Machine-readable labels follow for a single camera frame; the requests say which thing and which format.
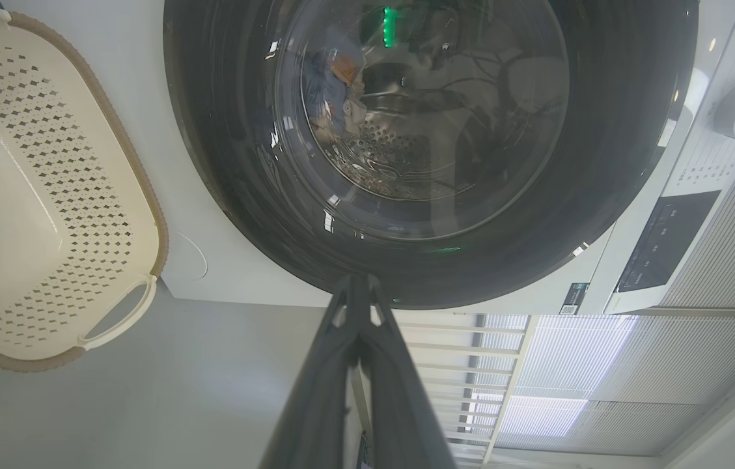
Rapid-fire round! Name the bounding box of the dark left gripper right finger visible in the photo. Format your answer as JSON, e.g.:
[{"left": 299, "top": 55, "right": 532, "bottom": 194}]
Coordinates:
[{"left": 357, "top": 274, "right": 459, "bottom": 469}]

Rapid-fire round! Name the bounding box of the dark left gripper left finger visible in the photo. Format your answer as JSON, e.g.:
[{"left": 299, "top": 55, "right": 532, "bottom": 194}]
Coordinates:
[{"left": 260, "top": 274, "right": 368, "bottom": 469}]

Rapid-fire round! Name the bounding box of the black round glass washer door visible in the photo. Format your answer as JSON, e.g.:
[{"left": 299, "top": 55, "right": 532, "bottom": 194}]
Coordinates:
[{"left": 163, "top": 0, "right": 700, "bottom": 310}]

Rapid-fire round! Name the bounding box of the blue cartoon print garment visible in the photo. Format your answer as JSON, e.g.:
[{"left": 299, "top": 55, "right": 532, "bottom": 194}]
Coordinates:
[{"left": 302, "top": 49, "right": 368, "bottom": 144}]

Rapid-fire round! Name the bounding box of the white front-load washing machine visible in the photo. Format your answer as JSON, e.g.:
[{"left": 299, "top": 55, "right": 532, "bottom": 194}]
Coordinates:
[{"left": 3, "top": 0, "right": 735, "bottom": 317}]

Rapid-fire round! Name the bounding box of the cream perforated laundry basket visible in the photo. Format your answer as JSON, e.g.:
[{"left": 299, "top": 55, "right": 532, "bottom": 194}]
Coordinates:
[{"left": 0, "top": 0, "right": 169, "bottom": 372}]

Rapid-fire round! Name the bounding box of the round white filter cover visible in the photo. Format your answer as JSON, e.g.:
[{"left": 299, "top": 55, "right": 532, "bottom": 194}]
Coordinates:
[{"left": 165, "top": 229, "right": 208, "bottom": 282}]

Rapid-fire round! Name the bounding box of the black QR code sticker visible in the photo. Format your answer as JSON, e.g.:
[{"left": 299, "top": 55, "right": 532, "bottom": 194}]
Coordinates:
[{"left": 559, "top": 282, "right": 590, "bottom": 315}]

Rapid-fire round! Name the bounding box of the black washer display panel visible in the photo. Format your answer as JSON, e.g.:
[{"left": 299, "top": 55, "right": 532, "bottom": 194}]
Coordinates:
[{"left": 616, "top": 190, "right": 723, "bottom": 294}]

